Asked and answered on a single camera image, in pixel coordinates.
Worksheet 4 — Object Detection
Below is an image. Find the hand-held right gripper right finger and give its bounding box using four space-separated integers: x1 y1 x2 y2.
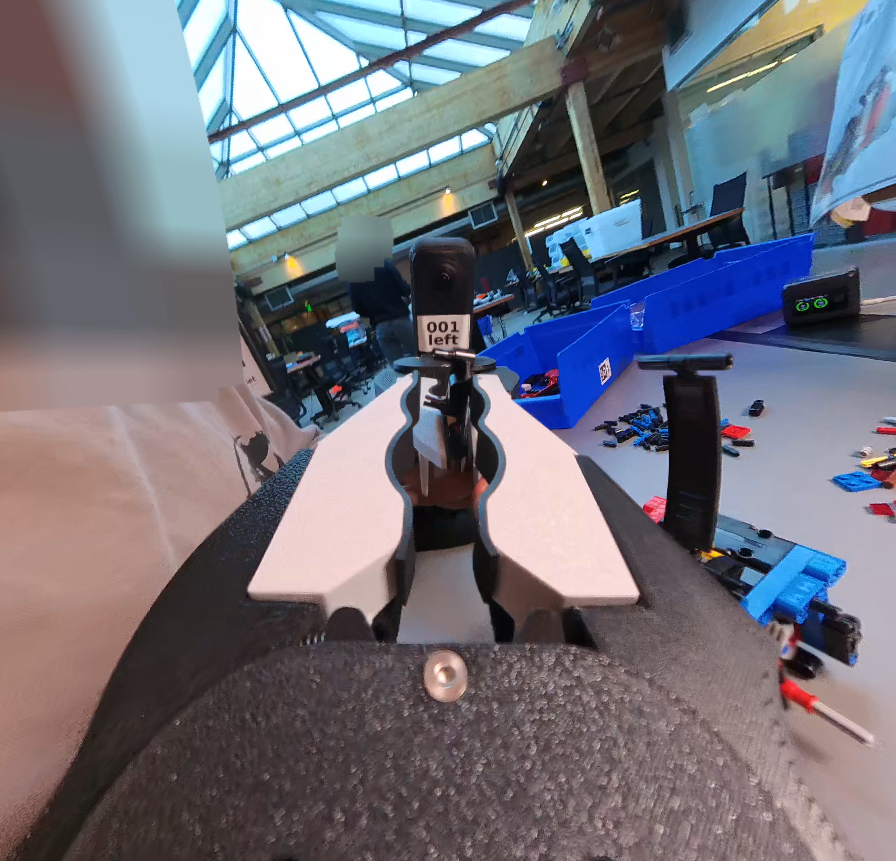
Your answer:
473 371 641 639

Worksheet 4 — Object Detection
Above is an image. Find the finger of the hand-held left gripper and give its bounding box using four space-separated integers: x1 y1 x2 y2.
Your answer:
412 413 452 498

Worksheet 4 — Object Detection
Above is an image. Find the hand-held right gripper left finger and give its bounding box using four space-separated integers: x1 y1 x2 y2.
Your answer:
245 372 420 627

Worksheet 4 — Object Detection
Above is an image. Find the lego car chassis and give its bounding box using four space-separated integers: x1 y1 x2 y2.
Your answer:
644 493 879 746

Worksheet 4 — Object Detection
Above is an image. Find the pile of colourful lego pieces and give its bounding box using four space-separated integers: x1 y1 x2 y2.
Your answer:
833 420 896 519

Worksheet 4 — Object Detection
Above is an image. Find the lego instruction booklet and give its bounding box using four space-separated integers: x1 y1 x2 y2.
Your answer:
812 0 896 225

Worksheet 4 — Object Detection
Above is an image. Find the pile of black blue pins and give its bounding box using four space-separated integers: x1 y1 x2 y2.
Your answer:
595 400 767 456

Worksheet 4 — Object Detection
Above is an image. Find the black office chair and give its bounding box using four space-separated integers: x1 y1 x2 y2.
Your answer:
560 238 597 303
703 174 751 249

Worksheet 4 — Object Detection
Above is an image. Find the blue bin with square label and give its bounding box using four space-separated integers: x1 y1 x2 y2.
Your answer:
483 301 634 429

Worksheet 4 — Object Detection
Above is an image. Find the stack of white storage boxes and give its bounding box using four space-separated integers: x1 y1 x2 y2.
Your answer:
545 199 644 260

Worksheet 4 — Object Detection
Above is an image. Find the long wooden desk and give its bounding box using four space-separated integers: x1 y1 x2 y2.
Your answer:
588 206 746 263

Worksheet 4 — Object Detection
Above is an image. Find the long blue storage bin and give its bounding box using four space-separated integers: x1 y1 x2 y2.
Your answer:
591 233 816 354

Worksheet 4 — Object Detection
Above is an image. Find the black power bank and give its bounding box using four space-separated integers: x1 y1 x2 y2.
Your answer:
783 266 862 326

